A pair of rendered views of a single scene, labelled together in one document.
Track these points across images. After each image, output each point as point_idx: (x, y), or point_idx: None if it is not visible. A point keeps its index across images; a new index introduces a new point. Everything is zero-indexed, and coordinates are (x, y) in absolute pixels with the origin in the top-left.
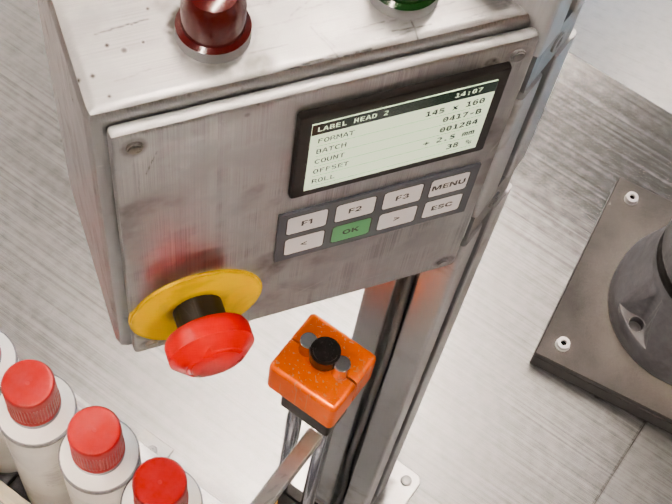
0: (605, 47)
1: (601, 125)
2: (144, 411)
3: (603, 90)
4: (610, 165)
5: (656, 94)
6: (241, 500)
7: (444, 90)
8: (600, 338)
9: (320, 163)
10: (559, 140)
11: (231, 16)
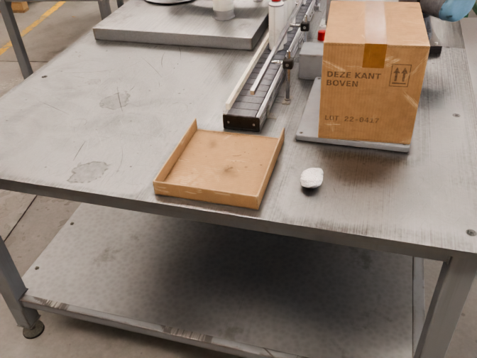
0: (468, 25)
1: (446, 28)
2: (325, 8)
3: (456, 27)
4: (436, 30)
5: (465, 32)
6: (319, 17)
7: None
8: None
9: None
10: (434, 25)
11: None
